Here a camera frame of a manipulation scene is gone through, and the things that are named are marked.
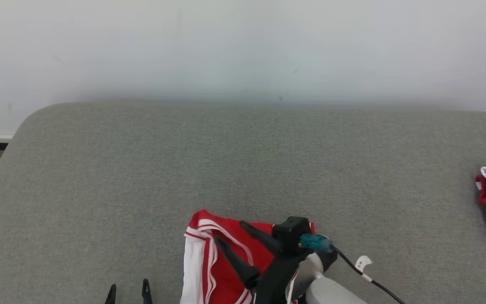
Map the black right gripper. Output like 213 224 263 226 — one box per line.
214 220 316 304

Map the red shirt with white sleeves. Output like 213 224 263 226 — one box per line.
180 209 317 304

